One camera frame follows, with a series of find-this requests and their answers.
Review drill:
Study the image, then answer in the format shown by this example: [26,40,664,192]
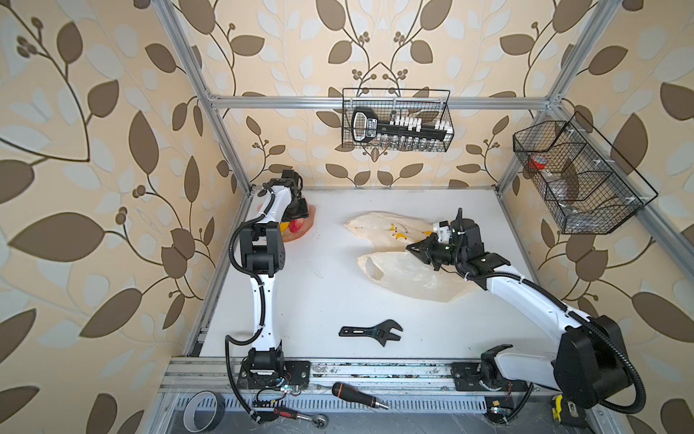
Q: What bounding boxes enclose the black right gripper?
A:
[407,232,466,271]

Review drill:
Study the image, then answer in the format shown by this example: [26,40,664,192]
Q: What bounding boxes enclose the red toy apple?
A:
[288,219,304,233]

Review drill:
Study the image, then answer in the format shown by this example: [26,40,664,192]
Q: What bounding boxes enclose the banana print plastic bag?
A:
[345,212,480,303]

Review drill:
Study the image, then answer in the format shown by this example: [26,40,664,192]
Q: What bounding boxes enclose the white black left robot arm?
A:
[225,169,309,389]

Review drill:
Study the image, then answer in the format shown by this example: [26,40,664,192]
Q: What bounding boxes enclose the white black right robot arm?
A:
[407,213,647,414]

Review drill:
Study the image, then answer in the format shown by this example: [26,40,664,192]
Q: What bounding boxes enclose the pink fruit plate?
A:
[280,205,316,243]

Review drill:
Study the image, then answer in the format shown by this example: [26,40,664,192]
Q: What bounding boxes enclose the black adjustable wrench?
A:
[338,319,404,347]

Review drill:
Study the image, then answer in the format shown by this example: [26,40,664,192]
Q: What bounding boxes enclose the socket set holder black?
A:
[347,107,455,143]

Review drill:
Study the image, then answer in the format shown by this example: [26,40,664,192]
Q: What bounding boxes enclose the clear bottle red cap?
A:
[530,154,576,213]

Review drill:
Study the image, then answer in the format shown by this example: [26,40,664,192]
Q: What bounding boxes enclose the black orange screwdriver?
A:
[332,382,390,410]

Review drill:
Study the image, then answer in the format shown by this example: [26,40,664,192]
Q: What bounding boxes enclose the yellow black tape measure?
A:
[551,394,588,429]

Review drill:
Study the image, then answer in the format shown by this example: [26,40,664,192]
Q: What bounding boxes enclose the black tape roll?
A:
[183,391,225,433]

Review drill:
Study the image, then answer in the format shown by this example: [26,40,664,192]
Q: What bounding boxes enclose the black wire basket back wall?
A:
[341,87,455,153]

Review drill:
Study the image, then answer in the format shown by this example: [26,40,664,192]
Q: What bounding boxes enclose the black wire basket wall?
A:
[513,112,658,235]
[341,87,455,153]

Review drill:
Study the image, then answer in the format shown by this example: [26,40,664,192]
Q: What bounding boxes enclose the black wire basket right wall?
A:
[513,112,658,235]

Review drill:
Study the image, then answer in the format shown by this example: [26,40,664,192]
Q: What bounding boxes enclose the red handled ratchet wrench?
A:
[274,407,329,430]

